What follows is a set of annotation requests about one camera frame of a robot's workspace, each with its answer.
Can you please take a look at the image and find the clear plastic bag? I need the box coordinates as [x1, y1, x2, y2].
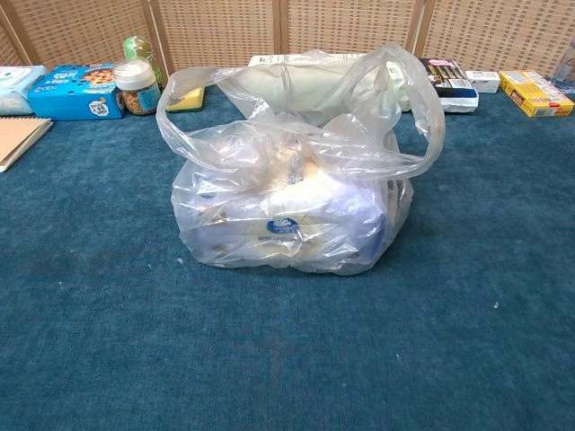
[155, 43, 447, 277]

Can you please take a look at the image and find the white tissue pack blue logo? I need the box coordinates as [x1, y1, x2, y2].
[179, 172, 392, 270]

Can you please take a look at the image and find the teal carpet table cover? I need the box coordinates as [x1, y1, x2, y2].
[0, 84, 575, 431]

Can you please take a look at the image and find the yellow sponge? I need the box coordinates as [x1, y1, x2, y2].
[164, 85, 207, 113]

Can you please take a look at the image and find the wicker folding screen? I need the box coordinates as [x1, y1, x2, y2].
[0, 0, 575, 91]

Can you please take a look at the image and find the glass jar white lid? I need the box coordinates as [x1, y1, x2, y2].
[112, 58, 163, 117]

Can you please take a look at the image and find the black pink package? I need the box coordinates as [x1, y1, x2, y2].
[417, 57, 480, 114]

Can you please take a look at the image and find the green bottle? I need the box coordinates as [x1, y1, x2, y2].
[122, 35, 165, 89]

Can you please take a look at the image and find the small white box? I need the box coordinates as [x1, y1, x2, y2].
[464, 70, 501, 94]

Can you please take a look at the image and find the blue cookie box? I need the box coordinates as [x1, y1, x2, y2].
[27, 62, 126, 121]

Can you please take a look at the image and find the yellow box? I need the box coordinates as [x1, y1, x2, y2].
[499, 69, 575, 119]

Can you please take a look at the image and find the brown spiral notebook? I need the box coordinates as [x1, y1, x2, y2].
[0, 115, 55, 173]

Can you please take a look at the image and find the light blue wet wipes pack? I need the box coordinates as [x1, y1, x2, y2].
[0, 65, 49, 117]

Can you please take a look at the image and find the clear water bottle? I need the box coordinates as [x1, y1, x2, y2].
[550, 35, 575, 95]

